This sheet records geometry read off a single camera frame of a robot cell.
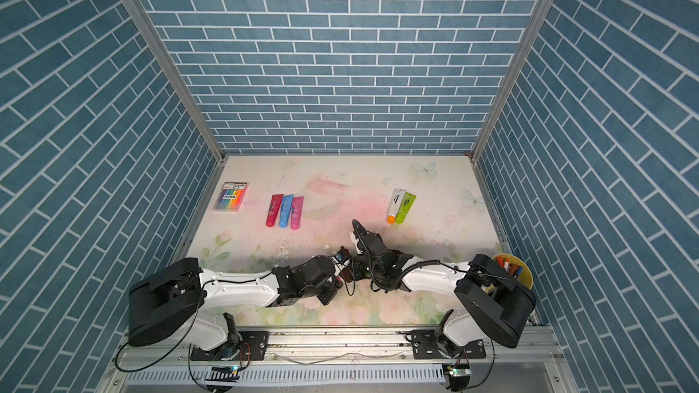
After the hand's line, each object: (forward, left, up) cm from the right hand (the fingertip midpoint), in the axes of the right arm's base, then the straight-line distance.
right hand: (348, 268), depth 85 cm
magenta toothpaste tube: (+25, +23, -2) cm, 34 cm away
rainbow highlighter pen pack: (+25, +49, -1) cm, 55 cm away
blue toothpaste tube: (+21, +27, -2) cm, 34 cm away
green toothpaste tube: (+28, -19, -2) cm, 34 cm away
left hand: (-5, +1, -3) cm, 6 cm away
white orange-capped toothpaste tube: (+30, -16, -1) cm, 34 cm away
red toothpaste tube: (+21, +31, -1) cm, 38 cm away
